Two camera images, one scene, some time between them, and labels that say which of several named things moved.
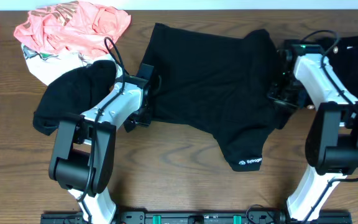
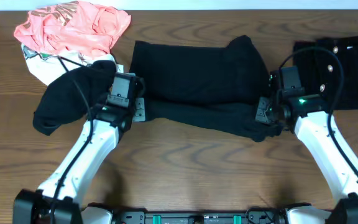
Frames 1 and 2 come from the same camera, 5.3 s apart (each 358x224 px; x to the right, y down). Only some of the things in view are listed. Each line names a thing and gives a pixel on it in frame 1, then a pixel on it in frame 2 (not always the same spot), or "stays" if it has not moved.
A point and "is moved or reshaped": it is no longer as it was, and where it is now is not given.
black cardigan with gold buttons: (355, 58) stays
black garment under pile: (73, 93) stays
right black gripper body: (288, 91) to (265, 111)
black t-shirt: (219, 86) is moved or reshaped
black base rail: (196, 216) stays
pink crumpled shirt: (74, 25) stays
